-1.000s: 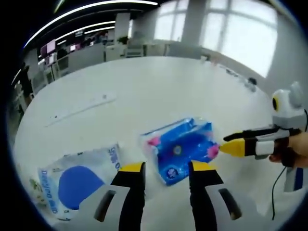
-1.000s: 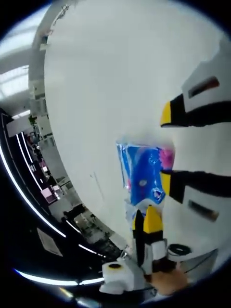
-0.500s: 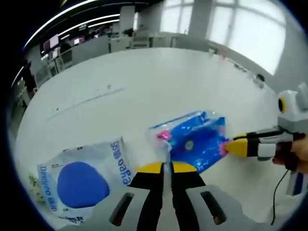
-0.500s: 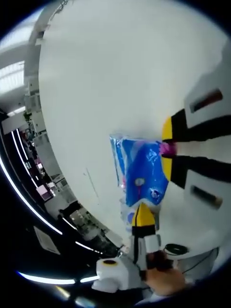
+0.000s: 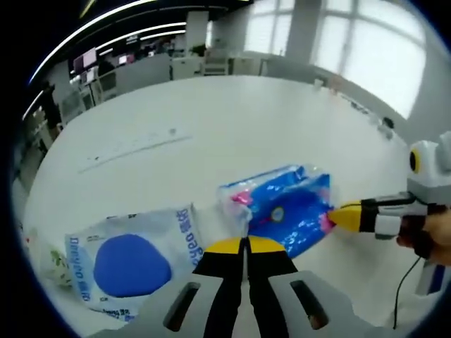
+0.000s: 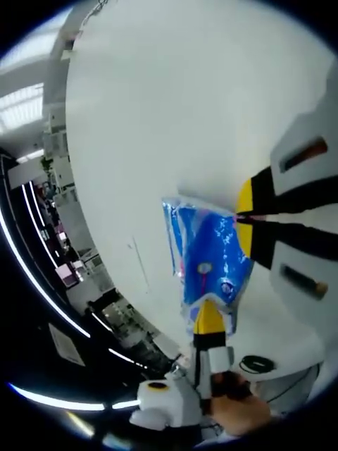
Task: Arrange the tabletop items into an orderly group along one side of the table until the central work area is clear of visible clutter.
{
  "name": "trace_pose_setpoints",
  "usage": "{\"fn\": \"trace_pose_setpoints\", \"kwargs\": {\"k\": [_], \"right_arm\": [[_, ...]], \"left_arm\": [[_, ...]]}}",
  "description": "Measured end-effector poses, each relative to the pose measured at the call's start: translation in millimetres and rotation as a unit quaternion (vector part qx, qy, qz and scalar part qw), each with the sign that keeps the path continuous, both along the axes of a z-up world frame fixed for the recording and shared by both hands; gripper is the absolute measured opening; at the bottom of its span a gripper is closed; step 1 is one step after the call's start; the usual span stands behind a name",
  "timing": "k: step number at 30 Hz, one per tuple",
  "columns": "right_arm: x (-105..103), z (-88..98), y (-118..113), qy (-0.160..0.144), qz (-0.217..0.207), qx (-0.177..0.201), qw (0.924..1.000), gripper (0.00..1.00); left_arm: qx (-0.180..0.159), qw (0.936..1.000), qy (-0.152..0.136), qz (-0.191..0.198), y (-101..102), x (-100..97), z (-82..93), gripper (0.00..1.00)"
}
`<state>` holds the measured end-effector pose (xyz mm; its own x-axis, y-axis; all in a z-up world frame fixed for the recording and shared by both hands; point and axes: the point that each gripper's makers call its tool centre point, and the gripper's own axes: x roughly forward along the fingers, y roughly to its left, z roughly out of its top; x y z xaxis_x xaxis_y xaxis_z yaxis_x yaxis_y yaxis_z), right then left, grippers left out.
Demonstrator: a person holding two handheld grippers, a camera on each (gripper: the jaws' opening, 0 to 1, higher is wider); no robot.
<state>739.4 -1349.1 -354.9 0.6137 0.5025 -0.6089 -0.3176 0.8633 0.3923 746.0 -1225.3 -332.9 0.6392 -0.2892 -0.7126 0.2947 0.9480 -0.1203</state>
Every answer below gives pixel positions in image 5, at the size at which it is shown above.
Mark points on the long ceiling light strip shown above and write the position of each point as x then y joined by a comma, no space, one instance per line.
70,38

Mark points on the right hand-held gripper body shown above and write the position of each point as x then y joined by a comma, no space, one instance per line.
430,176

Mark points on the white paper cup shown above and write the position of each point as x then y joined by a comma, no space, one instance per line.
58,267

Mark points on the blue plastic packet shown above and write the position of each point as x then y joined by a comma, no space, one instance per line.
296,207

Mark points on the white cabinet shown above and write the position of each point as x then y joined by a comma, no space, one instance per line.
215,66

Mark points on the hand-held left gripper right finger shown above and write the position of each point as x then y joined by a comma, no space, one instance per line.
271,292

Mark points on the person's right hand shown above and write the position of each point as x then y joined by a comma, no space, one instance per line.
438,236

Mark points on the potted green plant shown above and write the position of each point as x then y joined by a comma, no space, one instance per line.
198,50

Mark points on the wall monitor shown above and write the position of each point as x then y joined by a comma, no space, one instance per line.
85,59

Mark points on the narrow window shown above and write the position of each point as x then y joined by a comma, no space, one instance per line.
269,26

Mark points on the white packet with blue oval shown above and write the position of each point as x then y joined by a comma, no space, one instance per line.
130,267

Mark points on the small black object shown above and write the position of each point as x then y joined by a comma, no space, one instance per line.
388,122

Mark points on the wide window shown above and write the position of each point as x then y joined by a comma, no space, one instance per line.
370,60

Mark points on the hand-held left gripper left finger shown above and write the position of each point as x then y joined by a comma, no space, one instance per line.
218,292

